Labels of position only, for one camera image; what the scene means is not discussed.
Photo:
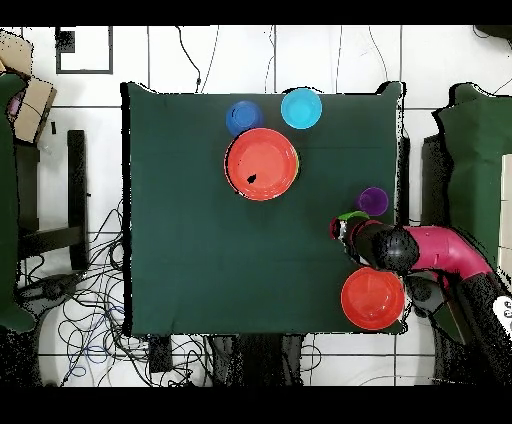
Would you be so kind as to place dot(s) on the green cup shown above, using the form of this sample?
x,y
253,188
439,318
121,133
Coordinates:
x,y
354,216

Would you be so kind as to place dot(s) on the black square floor frame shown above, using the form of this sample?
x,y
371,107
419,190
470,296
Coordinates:
x,y
66,40

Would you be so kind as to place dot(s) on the large green bowl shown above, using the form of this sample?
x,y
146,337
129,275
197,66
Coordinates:
x,y
297,164

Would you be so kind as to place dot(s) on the large orange bowl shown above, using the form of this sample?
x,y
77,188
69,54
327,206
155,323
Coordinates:
x,y
260,164
372,299

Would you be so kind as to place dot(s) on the small pink item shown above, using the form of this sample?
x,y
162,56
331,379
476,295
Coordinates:
x,y
14,106

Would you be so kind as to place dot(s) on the white panel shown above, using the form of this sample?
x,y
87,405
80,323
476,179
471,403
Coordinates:
x,y
506,208

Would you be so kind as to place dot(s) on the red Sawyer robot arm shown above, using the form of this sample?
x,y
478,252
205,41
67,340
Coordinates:
x,y
440,248

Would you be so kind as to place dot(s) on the black chair frame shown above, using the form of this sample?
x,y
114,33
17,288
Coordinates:
x,y
76,180

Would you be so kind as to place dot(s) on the purple cup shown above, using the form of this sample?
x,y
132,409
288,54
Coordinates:
x,y
374,201

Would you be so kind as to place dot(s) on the small light blue bowl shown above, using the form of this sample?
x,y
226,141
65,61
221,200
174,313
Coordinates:
x,y
301,108

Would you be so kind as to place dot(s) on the grey stand foot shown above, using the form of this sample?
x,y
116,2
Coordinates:
x,y
424,296
48,290

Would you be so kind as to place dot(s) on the dark green side cloth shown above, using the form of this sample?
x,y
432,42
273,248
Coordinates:
x,y
476,160
8,200

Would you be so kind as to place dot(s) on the brown cardboard box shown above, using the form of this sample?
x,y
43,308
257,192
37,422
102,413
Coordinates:
x,y
14,52
34,112

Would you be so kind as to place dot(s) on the dark green table cloth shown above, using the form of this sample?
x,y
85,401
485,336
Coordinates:
x,y
180,260

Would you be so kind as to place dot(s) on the small dark blue bowl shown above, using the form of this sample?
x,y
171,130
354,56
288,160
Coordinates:
x,y
244,116

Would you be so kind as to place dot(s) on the black box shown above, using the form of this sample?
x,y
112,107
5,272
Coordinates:
x,y
434,180

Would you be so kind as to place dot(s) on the black power strip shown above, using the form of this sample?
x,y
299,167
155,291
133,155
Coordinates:
x,y
160,354

